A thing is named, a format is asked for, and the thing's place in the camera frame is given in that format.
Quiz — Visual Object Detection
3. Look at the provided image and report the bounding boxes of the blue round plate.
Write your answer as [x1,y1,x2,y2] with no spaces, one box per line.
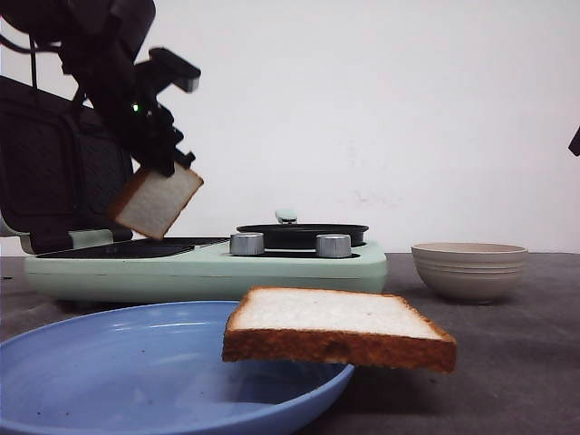
[1,302,353,434]

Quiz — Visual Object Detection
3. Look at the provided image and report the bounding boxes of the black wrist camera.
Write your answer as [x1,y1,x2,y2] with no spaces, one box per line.
[149,47,201,93]
[568,127,580,157]

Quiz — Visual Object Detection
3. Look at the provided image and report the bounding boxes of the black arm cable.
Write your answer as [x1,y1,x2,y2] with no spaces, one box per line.
[0,26,63,90]

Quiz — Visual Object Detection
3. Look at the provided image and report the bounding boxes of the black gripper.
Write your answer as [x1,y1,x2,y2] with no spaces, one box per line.
[61,44,196,177]

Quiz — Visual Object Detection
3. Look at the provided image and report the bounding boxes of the right silver control knob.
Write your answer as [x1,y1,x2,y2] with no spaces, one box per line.
[315,234,352,258]

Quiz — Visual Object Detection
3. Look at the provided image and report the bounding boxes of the mint green breakfast maker base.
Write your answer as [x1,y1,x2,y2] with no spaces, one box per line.
[24,237,387,304]

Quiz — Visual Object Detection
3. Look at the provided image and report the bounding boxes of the left silver control knob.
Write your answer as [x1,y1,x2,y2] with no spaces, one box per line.
[229,232,265,256]

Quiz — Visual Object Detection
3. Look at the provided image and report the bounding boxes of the small black frying pan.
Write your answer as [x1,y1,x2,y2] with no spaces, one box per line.
[237,208,369,249]

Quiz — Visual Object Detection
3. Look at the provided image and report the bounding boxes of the silver control knob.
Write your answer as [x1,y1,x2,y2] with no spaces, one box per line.
[229,232,265,256]
[315,234,352,258]

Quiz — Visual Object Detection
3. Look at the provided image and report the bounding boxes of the breakfast maker hinged lid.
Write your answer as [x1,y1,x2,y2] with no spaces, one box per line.
[1,77,133,254]

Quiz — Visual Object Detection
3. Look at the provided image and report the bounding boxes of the beige ribbed bowl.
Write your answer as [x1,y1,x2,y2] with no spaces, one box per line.
[411,242,528,304]

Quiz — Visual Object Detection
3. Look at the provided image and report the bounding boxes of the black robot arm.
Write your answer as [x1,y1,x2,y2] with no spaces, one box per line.
[1,1,201,177]

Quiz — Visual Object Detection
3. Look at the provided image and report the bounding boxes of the white bread slice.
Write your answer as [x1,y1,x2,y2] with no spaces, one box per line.
[108,163,204,240]
[222,287,457,372]

